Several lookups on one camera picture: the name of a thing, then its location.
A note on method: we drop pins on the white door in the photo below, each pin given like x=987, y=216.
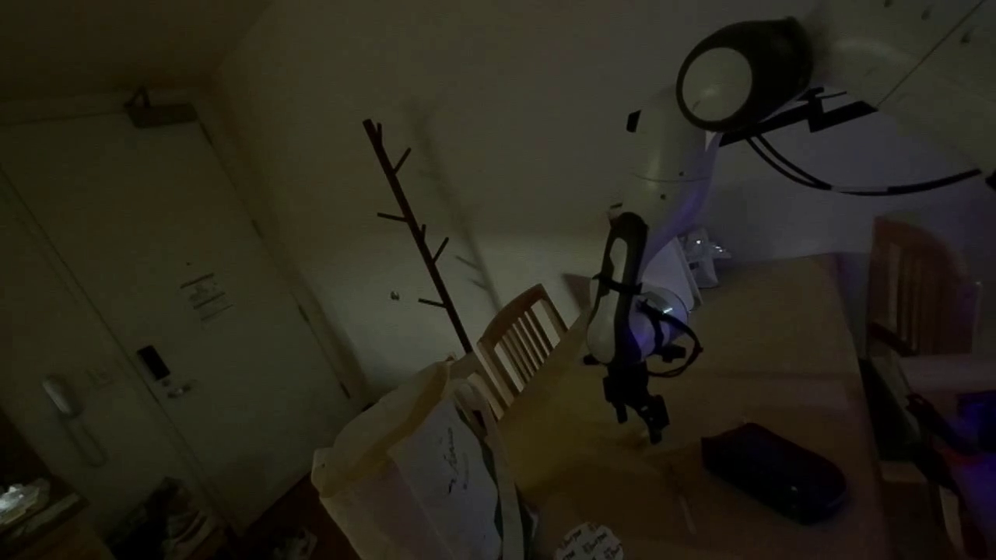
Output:
x=158, y=242

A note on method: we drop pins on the black coat rack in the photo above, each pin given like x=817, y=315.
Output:
x=390, y=166

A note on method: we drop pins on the wooden chair at table side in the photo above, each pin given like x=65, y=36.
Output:
x=923, y=296

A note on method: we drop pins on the wooden chair at table end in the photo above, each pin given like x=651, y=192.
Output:
x=518, y=343

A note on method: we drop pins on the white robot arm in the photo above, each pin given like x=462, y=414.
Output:
x=928, y=66

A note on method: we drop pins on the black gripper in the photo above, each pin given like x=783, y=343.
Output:
x=627, y=387

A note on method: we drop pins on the dark star-patterned pouch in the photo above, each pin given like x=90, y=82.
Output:
x=776, y=472

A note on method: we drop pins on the white paper bag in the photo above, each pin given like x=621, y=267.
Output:
x=416, y=479

